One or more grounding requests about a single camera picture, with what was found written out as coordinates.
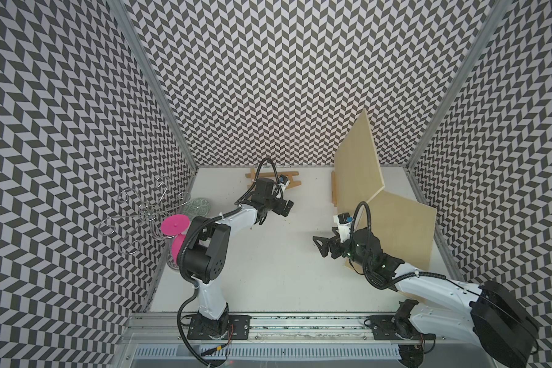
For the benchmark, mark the metal wire rack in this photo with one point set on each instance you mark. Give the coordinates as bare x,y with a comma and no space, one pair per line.
141,216

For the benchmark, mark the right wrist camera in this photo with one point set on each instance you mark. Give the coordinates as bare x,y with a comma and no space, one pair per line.
344,222

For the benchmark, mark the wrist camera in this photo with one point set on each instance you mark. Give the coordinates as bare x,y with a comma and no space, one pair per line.
283,181
344,222

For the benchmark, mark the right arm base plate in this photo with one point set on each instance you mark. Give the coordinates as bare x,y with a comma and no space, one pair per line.
387,327

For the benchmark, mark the green patterned plate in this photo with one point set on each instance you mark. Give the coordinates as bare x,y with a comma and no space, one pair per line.
196,207

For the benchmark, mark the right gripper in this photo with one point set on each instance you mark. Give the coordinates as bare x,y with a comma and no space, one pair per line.
334,241

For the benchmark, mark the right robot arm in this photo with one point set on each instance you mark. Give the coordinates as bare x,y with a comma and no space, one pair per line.
488,315

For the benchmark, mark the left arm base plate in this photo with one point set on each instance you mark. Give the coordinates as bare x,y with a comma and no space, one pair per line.
236,326

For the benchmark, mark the aluminium front rail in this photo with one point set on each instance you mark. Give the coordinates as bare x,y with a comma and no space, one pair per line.
300,328

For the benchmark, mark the wooden easel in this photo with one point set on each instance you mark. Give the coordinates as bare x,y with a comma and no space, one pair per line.
334,188
290,175

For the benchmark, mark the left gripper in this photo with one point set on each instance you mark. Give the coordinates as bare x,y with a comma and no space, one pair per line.
279,209

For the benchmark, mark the pink plastic goblet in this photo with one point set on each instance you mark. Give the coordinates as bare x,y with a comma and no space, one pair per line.
175,227

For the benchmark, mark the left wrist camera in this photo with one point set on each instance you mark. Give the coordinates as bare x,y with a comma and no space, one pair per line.
283,181

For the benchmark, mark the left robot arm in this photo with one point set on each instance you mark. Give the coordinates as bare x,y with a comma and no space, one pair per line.
203,254

